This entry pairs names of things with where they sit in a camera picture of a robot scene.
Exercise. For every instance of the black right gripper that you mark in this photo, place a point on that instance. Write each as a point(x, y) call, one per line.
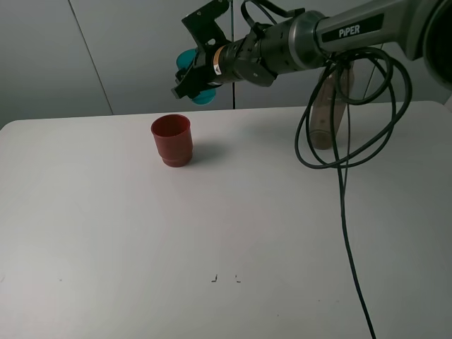
point(211, 68)

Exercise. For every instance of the teal translucent plastic cup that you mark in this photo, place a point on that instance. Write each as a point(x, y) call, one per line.
point(183, 62)

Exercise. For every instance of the smoky clear plastic bottle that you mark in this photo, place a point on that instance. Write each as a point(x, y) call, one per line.
point(323, 126)

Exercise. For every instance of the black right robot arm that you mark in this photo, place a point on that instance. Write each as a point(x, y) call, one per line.
point(307, 40)

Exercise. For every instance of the red plastic cup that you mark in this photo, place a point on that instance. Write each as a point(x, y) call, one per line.
point(172, 135)

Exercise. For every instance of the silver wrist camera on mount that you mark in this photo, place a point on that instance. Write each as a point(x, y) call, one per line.
point(202, 25)

